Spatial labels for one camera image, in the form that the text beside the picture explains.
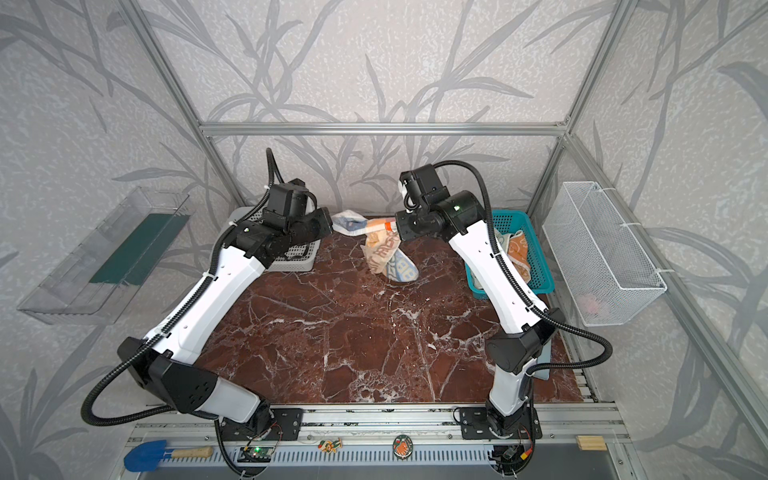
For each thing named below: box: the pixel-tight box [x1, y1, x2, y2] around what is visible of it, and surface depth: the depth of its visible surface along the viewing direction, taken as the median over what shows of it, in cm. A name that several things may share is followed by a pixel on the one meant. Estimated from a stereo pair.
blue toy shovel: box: [124, 440, 213, 472], surface depth 71 cm
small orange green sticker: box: [318, 438, 343, 453], surface depth 72 cm
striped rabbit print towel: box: [331, 210, 419, 282], surface depth 82 cm
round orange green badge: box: [392, 434, 414, 461], surface depth 72 cm
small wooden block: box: [576, 435, 608, 451], surface depth 72 cm
